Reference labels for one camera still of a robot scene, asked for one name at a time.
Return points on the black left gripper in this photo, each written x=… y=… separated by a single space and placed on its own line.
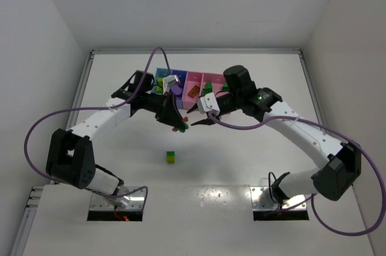
x=167 y=106

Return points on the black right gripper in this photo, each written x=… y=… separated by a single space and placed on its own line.
x=211 y=112

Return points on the purple lego plate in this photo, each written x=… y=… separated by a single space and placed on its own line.
x=175 y=90

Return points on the orange brown lego plate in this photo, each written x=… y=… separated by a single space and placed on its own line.
x=194 y=91

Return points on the dark green square lego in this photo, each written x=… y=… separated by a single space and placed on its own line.
x=207 y=88

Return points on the green lime lego pair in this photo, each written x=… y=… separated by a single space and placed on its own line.
x=170 y=157

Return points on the lego stack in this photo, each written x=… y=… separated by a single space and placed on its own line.
x=181 y=126

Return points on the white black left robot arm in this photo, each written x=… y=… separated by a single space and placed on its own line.
x=71 y=157

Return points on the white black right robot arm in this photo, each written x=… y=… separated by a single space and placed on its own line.
x=338 y=164

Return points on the large pink bin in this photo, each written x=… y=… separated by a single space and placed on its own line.
x=217 y=81

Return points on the dark blue bin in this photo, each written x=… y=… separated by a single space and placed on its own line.
x=182 y=77

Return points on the small pink bin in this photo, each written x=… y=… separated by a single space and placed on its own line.
x=192 y=79

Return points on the light blue bin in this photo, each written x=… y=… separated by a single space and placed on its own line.
x=160 y=73

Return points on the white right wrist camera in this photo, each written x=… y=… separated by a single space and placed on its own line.
x=208 y=104

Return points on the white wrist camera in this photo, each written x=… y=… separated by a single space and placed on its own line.
x=170 y=81
x=208 y=104

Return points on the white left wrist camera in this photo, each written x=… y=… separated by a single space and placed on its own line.
x=170 y=81

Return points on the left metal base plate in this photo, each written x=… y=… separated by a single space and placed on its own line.
x=133 y=202

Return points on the metal base plate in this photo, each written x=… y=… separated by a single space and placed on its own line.
x=133 y=202
x=262 y=202

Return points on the aluminium frame rail right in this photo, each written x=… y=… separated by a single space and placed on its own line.
x=311 y=89

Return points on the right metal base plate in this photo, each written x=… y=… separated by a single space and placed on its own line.
x=262 y=202

